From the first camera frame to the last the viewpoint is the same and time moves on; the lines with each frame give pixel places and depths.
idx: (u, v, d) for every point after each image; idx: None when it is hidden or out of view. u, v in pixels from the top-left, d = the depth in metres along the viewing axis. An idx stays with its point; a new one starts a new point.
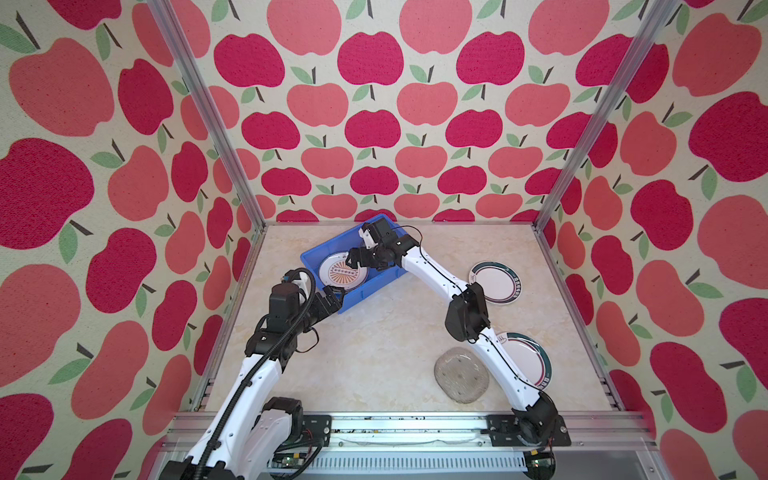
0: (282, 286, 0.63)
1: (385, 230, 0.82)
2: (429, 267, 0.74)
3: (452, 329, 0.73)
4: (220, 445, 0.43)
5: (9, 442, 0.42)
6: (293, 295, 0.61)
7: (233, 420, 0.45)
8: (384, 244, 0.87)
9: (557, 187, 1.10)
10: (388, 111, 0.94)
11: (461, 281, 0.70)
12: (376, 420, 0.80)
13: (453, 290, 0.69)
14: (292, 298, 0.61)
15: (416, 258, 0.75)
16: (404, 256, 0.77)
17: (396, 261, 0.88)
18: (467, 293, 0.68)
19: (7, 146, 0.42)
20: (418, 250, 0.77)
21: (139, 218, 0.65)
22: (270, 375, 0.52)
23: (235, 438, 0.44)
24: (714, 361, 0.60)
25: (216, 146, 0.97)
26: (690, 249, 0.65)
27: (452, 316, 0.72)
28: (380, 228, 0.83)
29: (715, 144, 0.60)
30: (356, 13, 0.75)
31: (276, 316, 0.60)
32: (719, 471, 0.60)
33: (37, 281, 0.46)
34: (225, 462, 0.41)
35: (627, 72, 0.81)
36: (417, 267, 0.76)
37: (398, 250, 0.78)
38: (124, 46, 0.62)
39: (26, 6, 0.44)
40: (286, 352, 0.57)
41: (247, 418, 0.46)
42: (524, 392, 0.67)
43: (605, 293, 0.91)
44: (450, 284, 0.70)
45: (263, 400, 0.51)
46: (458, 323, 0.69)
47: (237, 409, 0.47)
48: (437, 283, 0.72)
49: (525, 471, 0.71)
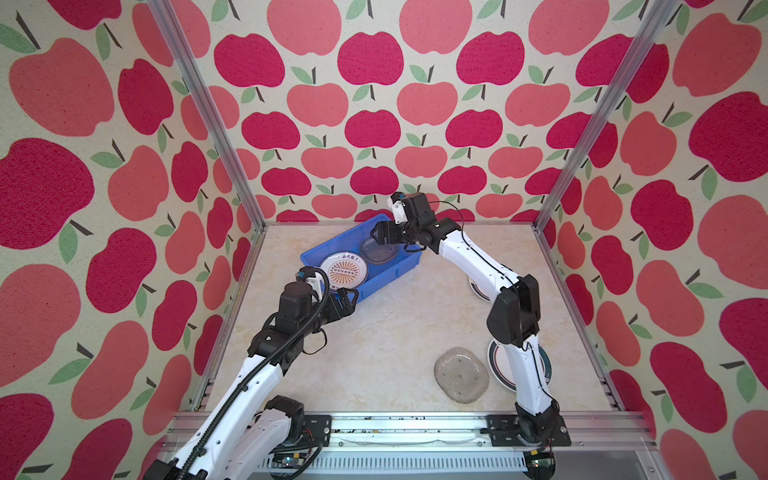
0: (295, 287, 0.60)
1: (423, 208, 0.71)
2: (475, 256, 0.63)
3: (493, 329, 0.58)
4: (205, 453, 0.42)
5: (8, 442, 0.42)
6: (305, 296, 0.58)
7: (224, 425, 0.44)
8: (420, 226, 0.75)
9: (557, 188, 1.11)
10: (388, 111, 0.94)
11: (512, 272, 0.59)
12: (376, 420, 0.80)
13: (501, 282, 0.58)
14: (303, 298, 0.58)
15: (457, 244, 0.65)
16: (442, 241, 0.67)
17: (433, 246, 0.70)
18: (517, 287, 0.57)
19: (7, 146, 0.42)
20: (460, 235, 0.67)
21: (139, 218, 0.65)
22: (268, 380, 0.51)
23: (222, 445, 0.43)
24: (714, 361, 0.60)
25: (216, 146, 0.97)
26: (690, 249, 0.65)
27: (498, 314, 0.59)
28: (419, 208, 0.72)
29: (715, 144, 0.60)
30: (356, 13, 0.75)
31: (287, 315, 0.58)
32: (719, 471, 0.60)
33: (38, 281, 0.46)
34: (208, 472, 0.40)
35: (627, 72, 0.81)
36: (458, 254, 0.65)
37: (435, 234, 0.68)
38: (124, 46, 0.62)
39: (26, 6, 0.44)
40: (289, 356, 0.55)
41: (239, 425, 0.45)
42: (540, 401, 0.64)
43: (605, 293, 0.91)
44: (498, 276, 0.59)
45: (257, 405, 0.49)
46: (504, 325, 0.59)
47: (229, 414, 0.46)
48: (482, 273, 0.61)
49: (525, 471, 0.71)
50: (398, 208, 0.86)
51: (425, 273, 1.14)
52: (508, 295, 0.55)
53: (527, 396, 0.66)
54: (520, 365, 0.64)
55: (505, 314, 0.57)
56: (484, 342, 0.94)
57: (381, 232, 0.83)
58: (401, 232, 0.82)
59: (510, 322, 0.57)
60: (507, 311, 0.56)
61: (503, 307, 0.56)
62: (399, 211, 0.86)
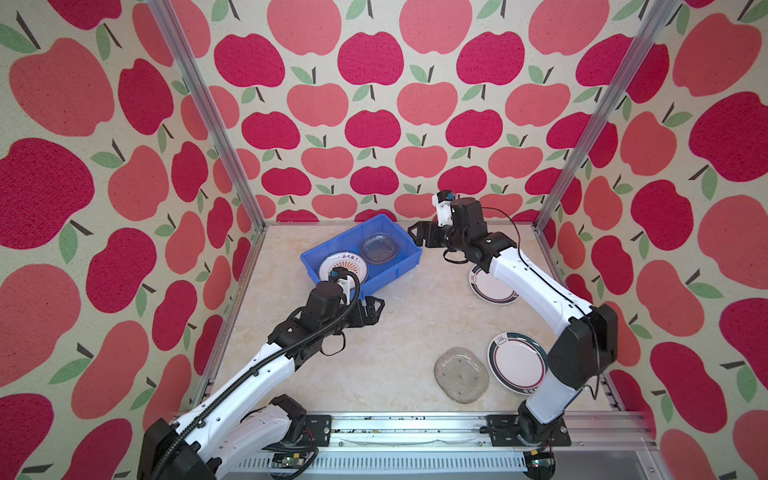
0: (328, 285, 0.60)
1: (477, 218, 0.62)
2: (535, 279, 0.54)
3: (557, 364, 0.52)
4: (204, 426, 0.42)
5: (8, 442, 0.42)
6: (334, 297, 0.58)
7: (228, 404, 0.45)
8: (469, 240, 0.67)
9: (557, 188, 1.11)
10: (388, 111, 0.94)
11: (584, 301, 0.49)
12: (377, 420, 0.80)
13: (570, 312, 0.48)
14: (332, 299, 0.58)
15: (513, 263, 0.57)
16: (494, 258, 0.59)
17: (482, 264, 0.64)
18: (590, 318, 0.47)
19: (7, 146, 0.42)
20: (517, 253, 0.58)
21: (139, 218, 0.65)
22: (277, 372, 0.50)
23: (221, 424, 0.43)
24: (715, 361, 0.60)
25: (216, 146, 0.97)
26: (690, 249, 0.65)
27: (568, 350, 0.48)
28: (470, 218, 0.64)
29: (715, 144, 0.60)
30: (357, 13, 0.75)
31: (314, 313, 0.58)
32: (719, 471, 0.60)
33: (38, 281, 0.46)
34: (201, 446, 0.41)
35: (627, 72, 0.81)
36: (513, 275, 0.57)
37: (487, 250, 0.61)
38: (124, 46, 0.62)
39: (26, 6, 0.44)
40: (305, 353, 0.55)
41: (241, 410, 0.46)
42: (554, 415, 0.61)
43: (605, 293, 0.91)
44: (566, 303, 0.49)
45: (263, 394, 0.49)
46: (573, 363, 0.48)
47: (235, 393, 0.46)
48: (544, 298, 0.52)
49: (525, 471, 0.71)
50: (444, 208, 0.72)
51: (425, 273, 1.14)
52: (581, 329, 0.45)
53: (545, 410, 0.63)
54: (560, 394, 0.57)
55: (575, 349, 0.47)
56: (484, 342, 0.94)
57: (421, 232, 0.76)
58: (444, 236, 0.75)
59: (581, 360, 0.47)
60: (580, 348, 0.46)
61: (575, 342, 0.46)
62: (445, 212, 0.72)
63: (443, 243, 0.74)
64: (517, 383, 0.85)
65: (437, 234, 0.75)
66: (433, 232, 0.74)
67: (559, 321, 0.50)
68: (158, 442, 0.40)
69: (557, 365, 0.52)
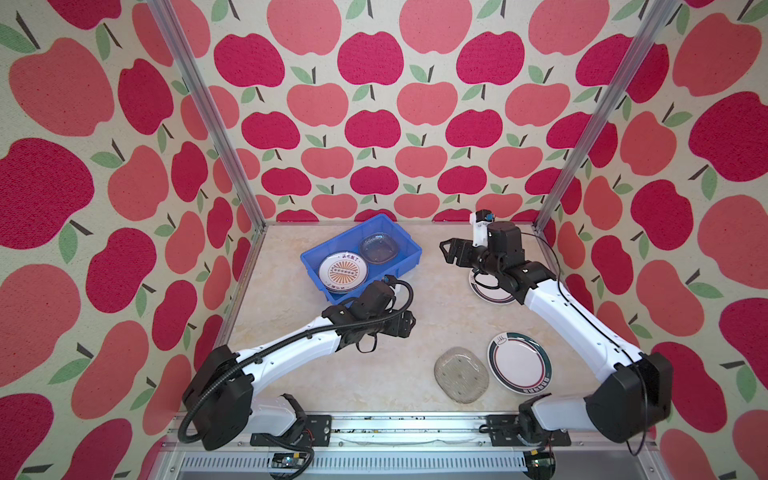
0: (383, 284, 0.65)
1: (515, 244, 0.59)
2: (577, 317, 0.50)
3: (596, 414, 0.48)
4: (260, 364, 0.46)
5: (9, 442, 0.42)
6: (387, 297, 0.63)
7: (281, 353, 0.49)
8: (504, 266, 0.64)
9: (557, 188, 1.11)
10: (388, 111, 0.94)
11: (633, 347, 0.45)
12: (376, 420, 0.80)
13: (616, 358, 0.44)
14: (385, 298, 0.63)
15: (552, 296, 0.53)
16: (531, 288, 0.56)
17: (516, 294, 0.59)
18: (638, 366, 0.42)
19: (7, 146, 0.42)
20: (556, 285, 0.55)
21: (139, 218, 0.65)
22: (324, 344, 0.54)
23: (273, 367, 0.46)
24: (714, 361, 0.60)
25: (216, 146, 0.97)
26: (690, 249, 0.65)
27: (611, 400, 0.44)
28: (508, 243, 0.61)
29: (715, 144, 0.60)
30: (357, 13, 0.75)
31: (365, 307, 0.63)
32: (719, 471, 0.60)
33: (37, 281, 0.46)
34: (254, 379, 0.44)
35: (627, 72, 0.81)
36: (551, 310, 0.54)
37: (524, 280, 0.57)
38: (124, 46, 0.62)
39: (26, 6, 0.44)
40: (349, 338, 0.58)
41: (288, 363, 0.48)
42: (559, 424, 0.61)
43: (605, 293, 0.91)
44: (611, 348, 0.45)
45: (308, 358, 0.52)
46: (619, 416, 0.43)
47: (289, 346, 0.50)
48: (586, 339, 0.48)
49: (525, 471, 0.71)
50: (481, 228, 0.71)
51: (425, 273, 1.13)
52: (628, 379, 0.41)
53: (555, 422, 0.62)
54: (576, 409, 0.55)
55: (621, 401, 0.42)
56: (484, 342, 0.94)
57: (453, 247, 0.74)
58: (477, 256, 0.72)
59: (627, 413, 0.42)
60: (626, 400, 0.42)
61: (620, 392, 0.42)
62: (482, 232, 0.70)
63: (474, 264, 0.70)
64: (517, 383, 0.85)
65: (470, 254, 0.73)
66: (466, 251, 0.72)
67: (603, 367, 0.46)
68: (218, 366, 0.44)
69: (596, 414, 0.48)
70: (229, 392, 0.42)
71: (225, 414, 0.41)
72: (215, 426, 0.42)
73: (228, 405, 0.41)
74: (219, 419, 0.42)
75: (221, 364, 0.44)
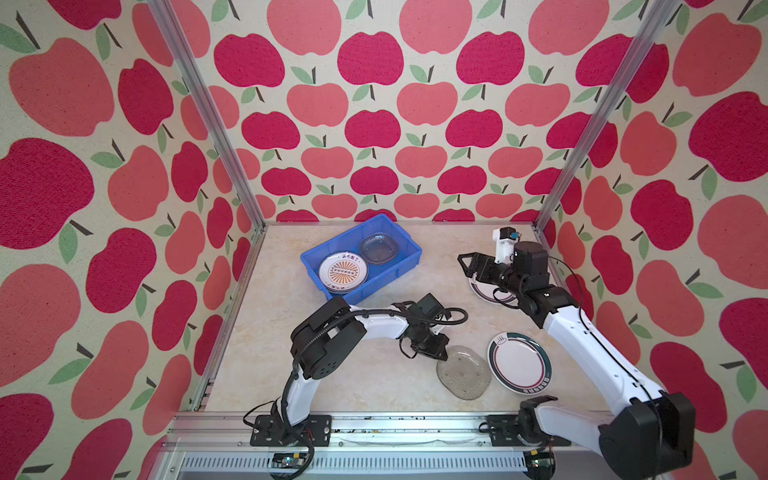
0: None
1: (540, 268, 0.59)
2: (597, 347, 0.49)
3: (613, 450, 0.45)
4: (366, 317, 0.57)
5: (9, 442, 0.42)
6: (437, 308, 0.76)
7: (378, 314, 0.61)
8: (526, 288, 0.64)
9: (557, 188, 1.11)
10: (388, 111, 0.94)
11: (653, 384, 0.43)
12: (377, 420, 0.80)
13: (633, 392, 0.43)
14: (436, 308, 0.75)
15: (572, 323, 0.53)
16: (551, 313, 0.56)
17: (536, 318, 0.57)
18: (658, 405, 0.41)
19: (7, 146, 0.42)
20: (577, 312, 0.54)
21: (139, 218, 0.65)
22: (395, 327, 0.64)
23: None
24: (715, 361, 0.60)
25: (216, 146, 0.97)
26: (690, 249, 0.65)
27: (626, 435, 0.42)
28: (534, 265, 0.61)
29: (715, 144, 0.60)
30: (356, 13, 0.75)
31: (422, 309, 0.76)
32: (719, 471, 0.60)
33: (37, 281, 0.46)
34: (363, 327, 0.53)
35: (627, 72, 0.81)
36: (570, 337, 0.53)
37: (544, 303, 0.57)
38: (124, 46, 0.62)
39: (26, 6, 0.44)
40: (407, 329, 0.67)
41: (376, 328, 0.58)
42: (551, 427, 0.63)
43: (604, 293, 0.92)
44: (629, 381, 0.44)
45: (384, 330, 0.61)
46: (633, 452, 0.42)
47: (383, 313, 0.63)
48: (603, 370, 0.47)
49: (525, 471, 0.71)
50: (504, 245, 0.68)
51: (424, 273, 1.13)
52: (644, 413, 0.40)
53: (557, 430, 0.61)
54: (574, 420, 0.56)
55: (636, 437, 0.41)
56: (484, 342, 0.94)
57: (473, 264, 0.73)
58: (498, 274, 0.72)
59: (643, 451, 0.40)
60: (640, 435, 0.40)
61: (634, 427, 0.41)
62: (506, 249, 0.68)
63: (495, 281, 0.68)
64: (517, 383, 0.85)
65: (490, 270, 0.72)
66: (488, 267, 0.71)
67: (617, 399, 0.45)
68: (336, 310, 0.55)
69: (611, 449, 0.46)
70: (345, 333, 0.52)
71: (338, 348, 0.51)
72: (324, 359, 0.51)
73: (343, 340, 0.51)
74: (330, 353, 0.51)
75: (336, 310, 0.55)
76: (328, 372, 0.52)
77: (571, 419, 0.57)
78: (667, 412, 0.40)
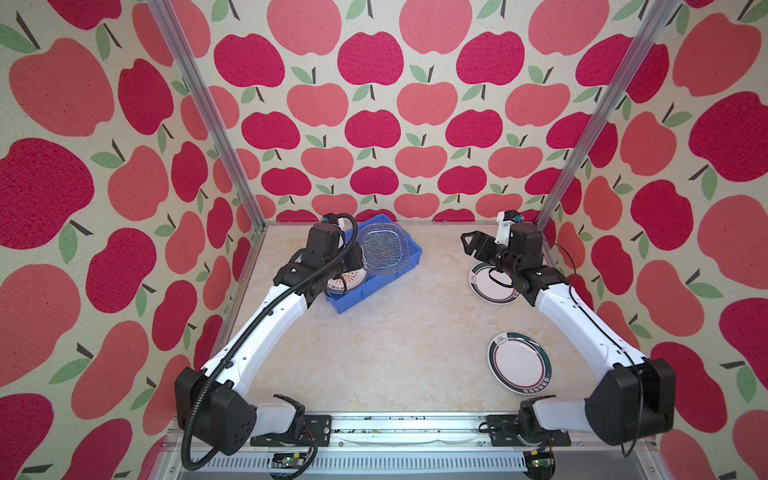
0: (324, 226, 0.59)
1: (535, 249, 0.61)
2: (585, 319, 0.51)
3: (596, 415, 0.47)
4: (233, 365, 0.43)
5: (9, 442, 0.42)
6: (333, 238, 0.59)
7: (249, 344, 0.45)
8: (520, 267, 0.66)
9: (557, 188, 1.11)
10: (388, 111, 0.94)
11: (636, 351, 0.45)
12: (376, 420, 0.80)
13: (617, 358, 0.44)
14: (332, 238, 0.58)
15: (561, 298, 0.55)
16: (542, 290, 0.58)
17: (528, 295, 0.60)
18: (642, 372, 0.43)
19: (7, 146, 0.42)
20: (568, 288, 0.56)
21: (139, 218, 0.65)
22: (292, 311, 0.50)
23: (247, 361, 0.44)
24: (714, 361, 0.60)
25: (216, 146, 0.97)
26: (690, 249, 0.65)
27: (609, 399, 0.44)
28: (528, 246, 0.63)
29: (715, 144, 0.60)
30: (356, 13, 0.75)
31: (314, 256, 0.59)
32: (719, 471, 0.60)
33: (38, 281, 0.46)
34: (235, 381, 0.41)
35: (627, 72, 0.81)
36: (560, 312, 0.55)
37: (536, 282, 0.60)
38: (124, 46, 0.62)
39: (26, 6, 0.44)
40: (313, 288, 0.54)
41: (261, 350, 0.45)
42: (545, 420, 0.64)
43: (604, 293, 0.92)
44: (613, 349, 0.46)
45: (280, 331, 0.49)
46: (614, 417, 0.44)
47: (254, 335, 0.46)
48: (589, 339, 0.49)
49: (525, 471, 0.71)
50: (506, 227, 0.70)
51: (425, 273, 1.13)
52: (625, 377, 0.41)
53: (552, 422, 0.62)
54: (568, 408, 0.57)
55: (617, 400, 0.43)
56: (484, 342, 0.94)
57: (473, 241, 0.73)
58: (496, 253, 0.74)
59: (623, 415, 0.42)
60: (620, 398, 0.42)
61: (616, 390, 0.43)
62: (506, 232, 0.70)
63: (492, 260, 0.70)
64: (517, 383, 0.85)
65: (489, 249, 0.74)
66: (487, 246, 0.73)
67: (603, 366, 0.47)
68: (191, 388, 0.40)
69: (596, 416, 0.47)
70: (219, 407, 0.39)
71: (227, 426, 0.40)
72: (223, 440, 0.41)
73: (222, 416, 0.39)
74: (222, 433, 0.41)
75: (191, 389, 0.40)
76: (250, 428, 0.45)
77: (564, 406, 0.58)
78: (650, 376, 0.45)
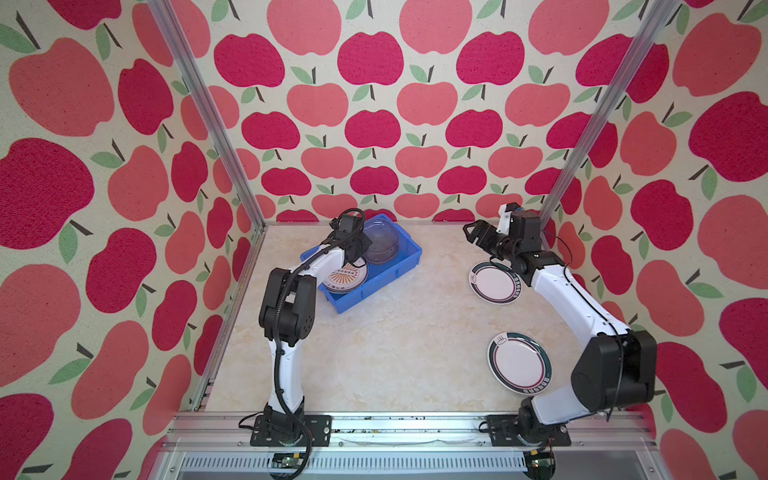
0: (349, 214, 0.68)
1: (533, 233, 0.64)
2: (576, 294, 0.53)
3: (580, 383, 0.50)
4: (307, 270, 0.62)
5: (8, 442, 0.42)
6: (359, 221, 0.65)
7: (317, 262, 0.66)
8: (518, 251, 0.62)
9: (557, 187, 1.10)
10: (388, 111, 0.94)
11: (621, 322, 0.48)
12: (376, 420, 0.80)
13: (601, 329, 0.47)
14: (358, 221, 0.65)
15: (555, 276, 0.58)
16: (538, 270, 0.61)
17: (525, 277, 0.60)
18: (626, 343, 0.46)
19: (7, 146, 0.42)
20: (562, 268, 0.59)
21: (139, 218, 0.65)
22: (337, 259, 0.71)
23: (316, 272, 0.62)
24: (715, 361, 0.60)
25: (216, 146, 0.97)
26: (690, 249, 0.65)
27: (592, 366, 0.47)
28: (527, 231, 0.66)
29: (715, 144, 0.60)
30: (356, 13, 0.75)
31: (344, 232, 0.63)
32: (719, 471, 0.60)
33: (37, 281, 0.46)
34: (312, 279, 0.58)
35: (626, 72, 0.81)
36: (553, 289, 0.58)
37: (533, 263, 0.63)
38: (124, 46, 0.62)
39: (26, 6, 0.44)
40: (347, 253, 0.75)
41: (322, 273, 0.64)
42: (542, 414, 0.65)
43: (604, 293, 0.92)
44: (600, 320, 0.48)
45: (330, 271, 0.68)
46: (596, 384, 0.46)
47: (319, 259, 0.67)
48: (578, 312, 0.52)
49: (525, 471, 0.71)
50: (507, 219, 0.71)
51: (425, 273, 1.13)
52: (608, 345, 0.44)
53: (550, 416, 0.63)
54: (563, 401, 0.58)
55: (600, 366, 0.45)
56: (484, 342, 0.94)
57: (475, 229, 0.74)
58: (497, 241, 0.77)
59: (605, 381, 0.45)
60: (602, 364, 0.45)
61: (598, 358, 0.45)
62: (507, 222, 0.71)
63: (492, 249, 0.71)
64: (517, 383, 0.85)
65: (491, 238, 0.77)
66: (489, 234, 0.77)
67: (588, 336, 0.50)
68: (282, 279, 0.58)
69: (580, 384, 0.50)
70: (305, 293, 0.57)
71: (307, 307, 0.56)
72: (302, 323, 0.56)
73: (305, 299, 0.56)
74: (301, 315, 0.56)
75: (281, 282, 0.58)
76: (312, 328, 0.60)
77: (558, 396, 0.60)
78: (632, 347, 0.47)
